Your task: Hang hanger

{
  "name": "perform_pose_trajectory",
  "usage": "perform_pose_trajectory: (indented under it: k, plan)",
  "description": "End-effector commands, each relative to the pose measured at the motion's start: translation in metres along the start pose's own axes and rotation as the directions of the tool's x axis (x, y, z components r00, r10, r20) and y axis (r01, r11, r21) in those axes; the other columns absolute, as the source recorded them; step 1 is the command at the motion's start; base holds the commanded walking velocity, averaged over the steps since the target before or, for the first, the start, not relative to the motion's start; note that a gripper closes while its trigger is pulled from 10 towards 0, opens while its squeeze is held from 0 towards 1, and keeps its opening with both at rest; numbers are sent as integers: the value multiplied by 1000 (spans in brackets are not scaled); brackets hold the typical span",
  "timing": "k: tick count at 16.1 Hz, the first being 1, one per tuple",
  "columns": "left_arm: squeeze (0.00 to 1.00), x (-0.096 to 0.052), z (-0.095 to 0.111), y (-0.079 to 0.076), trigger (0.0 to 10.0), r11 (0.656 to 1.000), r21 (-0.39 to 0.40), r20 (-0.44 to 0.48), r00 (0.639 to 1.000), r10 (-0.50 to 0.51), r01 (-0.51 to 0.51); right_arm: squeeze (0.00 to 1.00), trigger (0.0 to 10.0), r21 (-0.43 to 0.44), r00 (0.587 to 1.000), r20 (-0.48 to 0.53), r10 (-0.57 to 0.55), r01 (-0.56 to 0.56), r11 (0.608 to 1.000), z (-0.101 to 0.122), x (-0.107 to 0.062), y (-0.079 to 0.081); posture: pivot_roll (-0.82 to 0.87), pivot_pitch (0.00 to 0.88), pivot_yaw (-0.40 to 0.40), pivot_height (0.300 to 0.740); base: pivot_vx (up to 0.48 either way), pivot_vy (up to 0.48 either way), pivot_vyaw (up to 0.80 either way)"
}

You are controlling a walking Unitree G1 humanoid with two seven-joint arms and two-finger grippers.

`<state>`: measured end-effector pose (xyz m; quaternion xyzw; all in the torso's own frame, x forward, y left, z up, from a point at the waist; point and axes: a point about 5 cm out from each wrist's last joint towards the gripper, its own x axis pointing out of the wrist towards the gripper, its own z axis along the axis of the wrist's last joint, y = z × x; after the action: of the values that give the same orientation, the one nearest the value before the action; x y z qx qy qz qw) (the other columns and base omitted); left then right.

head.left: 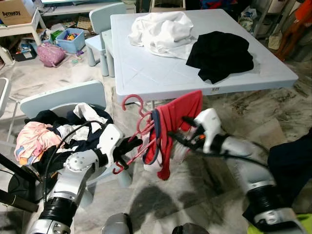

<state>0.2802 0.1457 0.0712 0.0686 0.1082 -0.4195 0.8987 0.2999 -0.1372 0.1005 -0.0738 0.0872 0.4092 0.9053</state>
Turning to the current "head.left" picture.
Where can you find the light blue plastic table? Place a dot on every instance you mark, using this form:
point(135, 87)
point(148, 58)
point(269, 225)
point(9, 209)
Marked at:
point(156, 73)

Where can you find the blue plastic toy bin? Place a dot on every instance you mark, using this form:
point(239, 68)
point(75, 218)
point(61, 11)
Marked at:
point(70, 44)

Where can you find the crumpled black garment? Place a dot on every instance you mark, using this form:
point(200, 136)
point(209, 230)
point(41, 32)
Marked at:
point(219, 56)

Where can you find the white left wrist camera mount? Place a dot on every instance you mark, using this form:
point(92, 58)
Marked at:
point(109, 141)

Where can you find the grey right robot leg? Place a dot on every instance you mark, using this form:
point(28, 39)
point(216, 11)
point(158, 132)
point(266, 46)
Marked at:
point(190, 229)

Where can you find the pink bag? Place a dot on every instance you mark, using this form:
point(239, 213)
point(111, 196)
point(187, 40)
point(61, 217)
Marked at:
point(51, 54)

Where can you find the grey robot leg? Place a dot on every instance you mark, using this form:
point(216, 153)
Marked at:
point(190, 229)
point(114, 225)

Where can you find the grey folding chair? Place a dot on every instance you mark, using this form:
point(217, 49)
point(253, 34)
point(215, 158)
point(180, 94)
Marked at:
point(4, 95)

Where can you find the white low shelf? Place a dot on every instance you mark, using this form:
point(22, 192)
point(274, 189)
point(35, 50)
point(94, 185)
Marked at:
point(19, 29)

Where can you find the crumpled white garment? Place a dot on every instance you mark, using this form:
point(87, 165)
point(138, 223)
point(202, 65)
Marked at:
point(161, 31)

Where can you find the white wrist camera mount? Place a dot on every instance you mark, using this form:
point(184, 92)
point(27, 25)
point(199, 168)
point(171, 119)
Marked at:
point(109, 141)
point(209, 126)

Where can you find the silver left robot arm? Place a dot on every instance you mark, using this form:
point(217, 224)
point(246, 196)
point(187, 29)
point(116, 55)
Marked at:
point(73, 180)

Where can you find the small light blue chair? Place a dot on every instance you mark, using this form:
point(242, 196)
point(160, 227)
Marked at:
point(107, 17)

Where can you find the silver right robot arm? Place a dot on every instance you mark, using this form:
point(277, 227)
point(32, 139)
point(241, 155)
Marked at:
point(248, 170)

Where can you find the grey left robot leg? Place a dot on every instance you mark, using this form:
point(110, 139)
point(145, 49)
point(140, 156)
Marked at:
point(114, 225)

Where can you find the red garment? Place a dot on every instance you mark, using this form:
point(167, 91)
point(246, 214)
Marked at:
point(173, 117)

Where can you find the brown cardboard box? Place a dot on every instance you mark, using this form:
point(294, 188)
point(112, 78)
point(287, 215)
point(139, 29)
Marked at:
point(14, 14)

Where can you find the large light blue chair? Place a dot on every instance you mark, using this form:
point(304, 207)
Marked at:
point(58, 95)

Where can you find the dark crumpled garment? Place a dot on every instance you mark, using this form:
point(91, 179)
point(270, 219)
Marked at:
point(46, 117)

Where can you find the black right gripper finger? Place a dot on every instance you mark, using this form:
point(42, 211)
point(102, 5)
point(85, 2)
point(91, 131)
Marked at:
point(181, 139)
point(190, 122)

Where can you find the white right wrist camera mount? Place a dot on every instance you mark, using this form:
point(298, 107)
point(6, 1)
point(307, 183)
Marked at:
point(209, 126)

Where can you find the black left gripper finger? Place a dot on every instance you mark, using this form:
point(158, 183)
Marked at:
point(135, 142)
point(127, 156)

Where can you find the small white cloth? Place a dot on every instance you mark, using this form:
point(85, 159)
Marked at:
point(87, 111)

